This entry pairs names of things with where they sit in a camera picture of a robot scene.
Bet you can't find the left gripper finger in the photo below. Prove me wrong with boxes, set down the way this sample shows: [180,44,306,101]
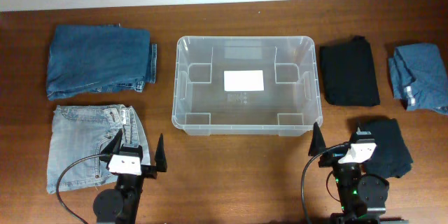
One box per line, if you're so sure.
[155,134,167,172]
[101,129,123,155]

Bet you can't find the white camera box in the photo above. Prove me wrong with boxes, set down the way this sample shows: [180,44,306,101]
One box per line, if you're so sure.
[107,155,141,176]
[337,131,377,164]

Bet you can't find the left black cable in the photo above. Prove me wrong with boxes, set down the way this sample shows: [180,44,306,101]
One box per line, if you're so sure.
[55,153,110,224]

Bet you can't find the left white camera box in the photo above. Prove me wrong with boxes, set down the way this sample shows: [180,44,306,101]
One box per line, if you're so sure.
[107,155,141,176]

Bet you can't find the right black cable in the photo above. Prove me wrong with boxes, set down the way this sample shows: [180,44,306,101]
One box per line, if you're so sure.
[300,141,351,224]

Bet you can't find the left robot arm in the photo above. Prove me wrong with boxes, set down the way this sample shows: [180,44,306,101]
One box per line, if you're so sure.
[93,130,167,223]

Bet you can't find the large black garment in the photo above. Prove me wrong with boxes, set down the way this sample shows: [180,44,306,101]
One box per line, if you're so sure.
[319,36,380,107]

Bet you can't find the light blue folded jeans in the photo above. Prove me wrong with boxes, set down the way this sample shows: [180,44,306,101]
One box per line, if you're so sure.
[46,104,151,194]

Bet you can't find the blue shirt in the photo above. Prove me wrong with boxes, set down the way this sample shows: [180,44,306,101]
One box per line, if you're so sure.
[388,43,447,115]

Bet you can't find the right white camera box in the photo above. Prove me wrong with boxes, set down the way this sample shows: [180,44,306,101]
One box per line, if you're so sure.
[337,131,377,164]

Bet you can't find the clear plastic storage bin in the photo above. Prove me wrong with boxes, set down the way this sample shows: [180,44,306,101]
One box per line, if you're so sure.
[171,36,323,137]

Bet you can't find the black cable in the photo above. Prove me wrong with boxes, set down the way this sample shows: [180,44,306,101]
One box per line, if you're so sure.
[300,141,351,224]
[55,153,110,224]

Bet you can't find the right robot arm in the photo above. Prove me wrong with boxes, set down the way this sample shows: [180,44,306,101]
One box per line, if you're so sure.
[304,123,389,224]

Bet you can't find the small dark garment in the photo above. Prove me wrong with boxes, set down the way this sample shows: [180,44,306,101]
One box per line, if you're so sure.
[363,119,413,179]

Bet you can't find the white label in bin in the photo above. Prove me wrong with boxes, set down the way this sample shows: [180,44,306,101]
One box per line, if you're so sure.
[224,70,264,92]

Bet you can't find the dark blue folded jeans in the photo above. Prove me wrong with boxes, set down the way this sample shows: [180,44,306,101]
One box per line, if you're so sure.
[46,24,157,101]

